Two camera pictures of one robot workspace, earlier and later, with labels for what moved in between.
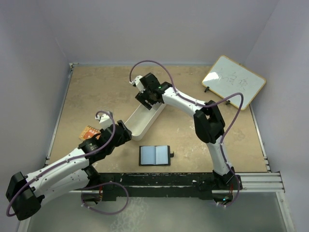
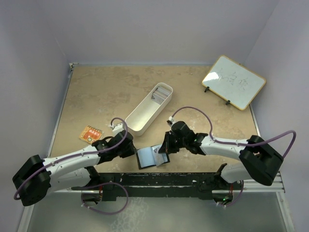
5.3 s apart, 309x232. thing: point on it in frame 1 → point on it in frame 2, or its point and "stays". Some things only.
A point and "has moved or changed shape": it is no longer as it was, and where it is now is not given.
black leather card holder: x=155 y=155 has moved or changed shape
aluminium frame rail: x=268 y=181 stays
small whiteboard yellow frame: x=228 y=77 stays
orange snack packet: x=88 y=132 stays
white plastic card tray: x=142 y=119 stays
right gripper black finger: x=148 y=104 → x=164 y=149
